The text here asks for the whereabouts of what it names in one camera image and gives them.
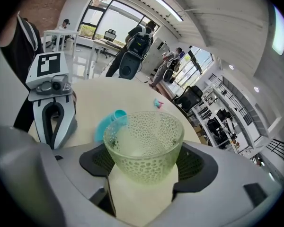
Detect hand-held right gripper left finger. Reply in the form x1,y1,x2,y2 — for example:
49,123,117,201
0,122,120,227

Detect black office chair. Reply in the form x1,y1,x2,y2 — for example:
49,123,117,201
174,85,204,114

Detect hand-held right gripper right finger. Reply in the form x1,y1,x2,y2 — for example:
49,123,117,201
153,140,284,227

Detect long ceiling light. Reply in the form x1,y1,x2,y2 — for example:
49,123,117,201
272,6,284,56
151,0,183,22

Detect white shelf unit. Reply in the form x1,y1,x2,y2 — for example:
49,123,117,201
191,76,275,156

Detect person's black striped top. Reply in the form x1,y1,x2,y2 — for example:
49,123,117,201
0,15,44,133

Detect white cabinet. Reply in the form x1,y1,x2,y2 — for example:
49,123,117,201
153,36,171,77

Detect teal blue vase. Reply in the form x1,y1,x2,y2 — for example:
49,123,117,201
94,109,129,143

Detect green textured glass cup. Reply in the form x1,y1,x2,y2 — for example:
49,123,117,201
103,111,185,185

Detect small white table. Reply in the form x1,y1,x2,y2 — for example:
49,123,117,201
43,29,80,54

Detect glass entrance doors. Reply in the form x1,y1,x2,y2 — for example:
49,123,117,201
175,45,214,89

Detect large black frame window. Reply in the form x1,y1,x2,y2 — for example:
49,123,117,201
78,0,160,48

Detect round beige table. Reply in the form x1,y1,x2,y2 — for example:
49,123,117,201
29,77,202,225

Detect white office chair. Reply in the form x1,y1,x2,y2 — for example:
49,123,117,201
100,29,117,59

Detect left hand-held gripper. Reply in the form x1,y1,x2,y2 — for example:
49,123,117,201
25,52,79,149

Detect white frame wooden desk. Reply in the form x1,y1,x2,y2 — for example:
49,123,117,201
92,38,124,64

